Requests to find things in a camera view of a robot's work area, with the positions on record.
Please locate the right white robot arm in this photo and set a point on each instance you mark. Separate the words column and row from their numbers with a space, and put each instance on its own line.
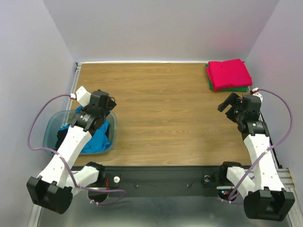
column 264, row 195

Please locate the black t shirt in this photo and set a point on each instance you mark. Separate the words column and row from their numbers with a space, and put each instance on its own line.
column 61, row 134

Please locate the aluminium frame rail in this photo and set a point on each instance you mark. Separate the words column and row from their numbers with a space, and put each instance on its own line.
column 74, row 83

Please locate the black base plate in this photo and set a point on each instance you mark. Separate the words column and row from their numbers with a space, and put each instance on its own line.
column 117, row 183

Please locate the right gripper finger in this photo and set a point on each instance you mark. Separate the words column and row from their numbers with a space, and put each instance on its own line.
column 234, row 114
column 230, row 100

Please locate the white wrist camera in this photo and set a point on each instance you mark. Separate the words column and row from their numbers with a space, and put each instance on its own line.
column 255, row 92
column 82, row 96

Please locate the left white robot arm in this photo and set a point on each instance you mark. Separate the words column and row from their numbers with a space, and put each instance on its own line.
column 55, row 187

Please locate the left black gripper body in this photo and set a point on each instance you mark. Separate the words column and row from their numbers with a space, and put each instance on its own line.
column 111, row 105

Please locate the folded red t shirt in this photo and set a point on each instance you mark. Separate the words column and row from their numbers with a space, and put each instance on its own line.
column 228, row 74

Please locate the clear plastic bin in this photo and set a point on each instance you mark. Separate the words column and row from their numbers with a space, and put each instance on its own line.
column 63, row 118

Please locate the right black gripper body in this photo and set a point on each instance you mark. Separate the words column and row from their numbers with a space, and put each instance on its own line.
column 233, row 109

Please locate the folded green t shirt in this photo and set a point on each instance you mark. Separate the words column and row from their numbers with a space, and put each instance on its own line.
column 237, row 89

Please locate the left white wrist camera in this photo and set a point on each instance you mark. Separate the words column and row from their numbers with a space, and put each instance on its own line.
column 82, row 96

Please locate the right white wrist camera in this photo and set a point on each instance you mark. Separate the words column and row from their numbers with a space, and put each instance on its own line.
column 255, row 92

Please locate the blue t shirt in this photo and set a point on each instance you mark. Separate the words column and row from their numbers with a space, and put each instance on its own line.
column 99, row 142

